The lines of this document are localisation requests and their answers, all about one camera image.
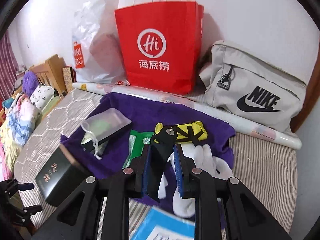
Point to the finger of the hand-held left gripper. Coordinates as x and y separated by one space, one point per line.
25 186
32 208

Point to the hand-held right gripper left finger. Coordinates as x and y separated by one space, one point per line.
146 172

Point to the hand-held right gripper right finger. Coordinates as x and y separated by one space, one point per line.
178 170

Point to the white sock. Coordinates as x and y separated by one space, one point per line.
186 208
203 155

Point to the green wipes pack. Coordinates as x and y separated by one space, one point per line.
135 145

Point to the black tin box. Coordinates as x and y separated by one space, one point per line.
57 175

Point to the light green tissue pack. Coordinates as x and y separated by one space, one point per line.
103 125

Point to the blue tissue pack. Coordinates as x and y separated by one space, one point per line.
160 220

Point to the purple towel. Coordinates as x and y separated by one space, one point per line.
150 107

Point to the polka dot pillow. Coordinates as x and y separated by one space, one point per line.
42 95

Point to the rolled patterned paper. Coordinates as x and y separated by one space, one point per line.
275 136

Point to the purple plush toy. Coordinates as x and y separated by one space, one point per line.
30 82

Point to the patterned notebook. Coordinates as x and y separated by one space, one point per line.
68 80

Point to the grey sports bag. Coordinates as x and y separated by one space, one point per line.
250 80

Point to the wooden headboard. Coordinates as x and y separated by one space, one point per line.
53 67

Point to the red paper bag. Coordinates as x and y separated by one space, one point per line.
175 42

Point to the white plastic shopping bag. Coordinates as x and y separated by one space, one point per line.
85 22

